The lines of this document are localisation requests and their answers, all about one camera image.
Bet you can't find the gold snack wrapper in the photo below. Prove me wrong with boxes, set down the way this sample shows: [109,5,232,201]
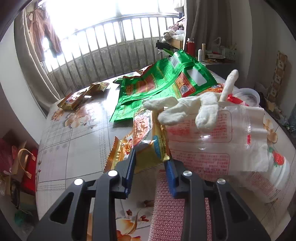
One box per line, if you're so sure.
[84,82,110,97]
[57,91,90,111]

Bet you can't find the white plastic bag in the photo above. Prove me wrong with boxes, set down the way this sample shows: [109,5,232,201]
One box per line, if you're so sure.
[212,37,224,50]

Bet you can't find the clear plastic cup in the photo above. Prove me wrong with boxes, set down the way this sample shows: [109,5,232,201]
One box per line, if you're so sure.
[233,88,261,107]

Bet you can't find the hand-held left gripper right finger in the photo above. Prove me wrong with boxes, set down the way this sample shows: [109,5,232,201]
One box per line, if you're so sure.
[164,159,271,241]

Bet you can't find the green crumpled bag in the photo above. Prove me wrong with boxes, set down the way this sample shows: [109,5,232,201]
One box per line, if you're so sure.
[14,209,33,226]

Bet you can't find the red gift bag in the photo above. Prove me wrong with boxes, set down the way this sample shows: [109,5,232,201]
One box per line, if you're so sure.
[20,148,39,193]

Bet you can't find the paper bag beige handles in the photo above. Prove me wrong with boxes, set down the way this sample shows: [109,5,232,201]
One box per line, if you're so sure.
[3,141,38,184]

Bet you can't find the grey cabinet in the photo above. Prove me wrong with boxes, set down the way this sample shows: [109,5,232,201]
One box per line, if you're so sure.
[203,59,235,78]

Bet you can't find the clear plastic bag red print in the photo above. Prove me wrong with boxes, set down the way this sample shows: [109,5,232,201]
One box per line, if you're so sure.
[162,104,271,184]

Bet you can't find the orange snack wrapper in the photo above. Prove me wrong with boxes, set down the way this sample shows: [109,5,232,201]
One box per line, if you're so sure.
[104,108,154,174]

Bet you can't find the white plastic milk bottle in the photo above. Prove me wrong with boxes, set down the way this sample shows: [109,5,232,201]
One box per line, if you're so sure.
[261,146,291,204]

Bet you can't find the plastic storage basket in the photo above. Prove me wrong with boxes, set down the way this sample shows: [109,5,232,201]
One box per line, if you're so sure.
[221,48,238,61]

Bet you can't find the large green snack bag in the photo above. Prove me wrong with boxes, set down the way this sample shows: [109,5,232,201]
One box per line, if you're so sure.
[110,68,183,122]
[148,50,218,98]

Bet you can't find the patterned wallpaper roll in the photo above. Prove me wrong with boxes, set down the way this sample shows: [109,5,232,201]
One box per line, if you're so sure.
[268,50,288,103]

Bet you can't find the white knit glove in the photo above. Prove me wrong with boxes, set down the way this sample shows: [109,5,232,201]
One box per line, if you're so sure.
[142,70,240,131]

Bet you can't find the red thermos bottle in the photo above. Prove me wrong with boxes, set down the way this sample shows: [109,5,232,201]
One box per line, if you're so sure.
[186,38,196,56]

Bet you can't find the pile of clothes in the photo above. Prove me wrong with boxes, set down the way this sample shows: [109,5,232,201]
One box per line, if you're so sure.
[163,17,186,42]

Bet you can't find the floral tablecloth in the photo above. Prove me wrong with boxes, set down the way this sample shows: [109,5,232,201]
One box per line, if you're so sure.
[35,62,292,241]

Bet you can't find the yellow snack wrapper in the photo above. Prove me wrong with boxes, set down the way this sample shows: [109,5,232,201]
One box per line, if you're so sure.
[135,120,171,174]

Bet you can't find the hanging pink clothes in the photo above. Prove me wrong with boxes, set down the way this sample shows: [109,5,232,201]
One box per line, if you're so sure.
[26,4,63,61]

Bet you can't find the black tool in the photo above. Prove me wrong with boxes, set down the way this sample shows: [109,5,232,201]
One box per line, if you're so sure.
[156,40,180,51]

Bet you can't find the grey curtain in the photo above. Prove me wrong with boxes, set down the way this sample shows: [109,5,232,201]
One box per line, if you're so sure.
[184,0,253,59]

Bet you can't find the beige curtain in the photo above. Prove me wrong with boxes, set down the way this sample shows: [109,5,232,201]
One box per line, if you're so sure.
[13,7,61,117]

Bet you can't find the pink bubble wrap sheet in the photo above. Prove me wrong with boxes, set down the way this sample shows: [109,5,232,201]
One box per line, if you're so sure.
[149,169,213,241]

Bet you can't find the metal window railing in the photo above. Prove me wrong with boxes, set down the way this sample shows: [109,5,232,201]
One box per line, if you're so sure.
[42,13,184,78]

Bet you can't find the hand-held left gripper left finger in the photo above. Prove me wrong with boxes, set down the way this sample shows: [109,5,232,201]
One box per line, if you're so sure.
[26,148,137,241]

